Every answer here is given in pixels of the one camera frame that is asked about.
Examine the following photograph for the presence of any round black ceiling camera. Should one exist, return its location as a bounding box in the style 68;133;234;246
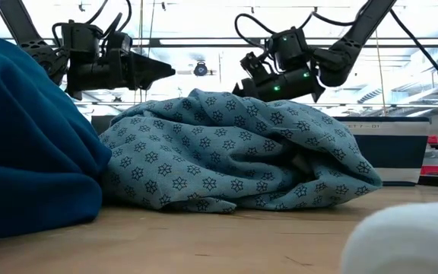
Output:
193;60;209;78

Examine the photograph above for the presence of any black hanging cable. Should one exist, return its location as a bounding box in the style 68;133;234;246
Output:
389;8;438;99

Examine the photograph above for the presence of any thin horizontal rail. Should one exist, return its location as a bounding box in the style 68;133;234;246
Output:
73;100;438;108

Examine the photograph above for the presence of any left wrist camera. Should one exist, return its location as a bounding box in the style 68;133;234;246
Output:
103;31;133;54

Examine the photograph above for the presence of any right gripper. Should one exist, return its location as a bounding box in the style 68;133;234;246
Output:
233;67;326;103

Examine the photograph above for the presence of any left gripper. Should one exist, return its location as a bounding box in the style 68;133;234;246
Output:
65;49;176;100

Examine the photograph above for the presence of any light blue patterned hospital gown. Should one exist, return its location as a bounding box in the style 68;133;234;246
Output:
99;88;383;213

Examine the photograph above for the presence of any navy white striped fabric basket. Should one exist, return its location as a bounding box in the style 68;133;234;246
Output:
334;116;431;187

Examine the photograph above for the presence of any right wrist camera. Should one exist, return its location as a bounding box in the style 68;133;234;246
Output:
240;51;278;83

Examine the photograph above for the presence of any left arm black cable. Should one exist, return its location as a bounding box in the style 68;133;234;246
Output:
50;0;133;47

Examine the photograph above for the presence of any dark blue scrub garment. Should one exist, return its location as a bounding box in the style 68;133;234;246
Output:
0;34;113;241

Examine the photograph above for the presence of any white towel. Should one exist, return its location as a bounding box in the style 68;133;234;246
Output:
340;199;438;274

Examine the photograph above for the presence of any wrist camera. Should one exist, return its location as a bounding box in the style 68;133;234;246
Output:
103;31;133;54
240;51;278;83

